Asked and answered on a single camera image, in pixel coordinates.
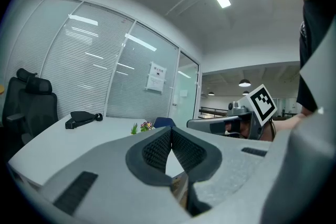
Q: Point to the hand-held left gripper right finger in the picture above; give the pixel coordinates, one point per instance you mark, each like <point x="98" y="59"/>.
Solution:
<point x="194" y="152"/>

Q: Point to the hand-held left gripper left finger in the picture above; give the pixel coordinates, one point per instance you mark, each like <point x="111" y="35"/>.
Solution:
<point x="147" y="154"/>

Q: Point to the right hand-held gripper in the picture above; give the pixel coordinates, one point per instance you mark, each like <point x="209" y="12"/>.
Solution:
<point x="262" y="103"/>

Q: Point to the person's right forearm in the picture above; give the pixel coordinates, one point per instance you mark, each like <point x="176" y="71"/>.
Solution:
<point x="291" y="123"/>

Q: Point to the person's right hand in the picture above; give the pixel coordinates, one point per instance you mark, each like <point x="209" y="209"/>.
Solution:
<point x="246" y="130"/>

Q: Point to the dark metal railing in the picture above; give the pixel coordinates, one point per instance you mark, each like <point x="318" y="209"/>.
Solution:
<point x="212" y="111"/>

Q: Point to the purple pansy potted plant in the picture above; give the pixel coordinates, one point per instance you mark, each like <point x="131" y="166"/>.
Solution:
<point x="147" y="126"/>

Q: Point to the small green potted plant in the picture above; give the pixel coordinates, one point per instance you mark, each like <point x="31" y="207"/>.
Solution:
<point x="134" y="129"/>

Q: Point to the black pendant lamp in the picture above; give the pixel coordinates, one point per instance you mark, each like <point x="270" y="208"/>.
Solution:
<point x="211" y="93"/>
<point x="244" y="83"/>
<point x="245" y="93"/>

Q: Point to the blue chair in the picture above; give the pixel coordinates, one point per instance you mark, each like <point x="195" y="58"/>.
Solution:
<point x="164" y="122"/>

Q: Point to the glass door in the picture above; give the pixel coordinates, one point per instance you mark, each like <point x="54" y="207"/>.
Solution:
<point x="185" y="86"/>

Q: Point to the white paper notice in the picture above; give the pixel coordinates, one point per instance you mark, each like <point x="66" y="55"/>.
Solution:
<point x="156" y="76"/>

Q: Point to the black waist bag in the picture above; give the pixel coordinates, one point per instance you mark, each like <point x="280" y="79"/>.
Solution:
<point x="81" y="118"/>

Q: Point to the glass partition with blinds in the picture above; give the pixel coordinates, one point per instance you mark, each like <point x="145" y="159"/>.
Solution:
<point x="78" y="65"/>

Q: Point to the black mesh office chair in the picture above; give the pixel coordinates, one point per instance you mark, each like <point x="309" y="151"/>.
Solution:
<point x="13" y="97"/>
<point x="39" y="112"/>

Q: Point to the person's black shirt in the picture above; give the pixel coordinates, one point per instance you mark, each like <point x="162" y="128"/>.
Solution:
<point x="312" y="47"/>

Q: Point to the silver gripper camera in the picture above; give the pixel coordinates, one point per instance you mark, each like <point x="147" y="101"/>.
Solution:
<point x="236" y="108"/>

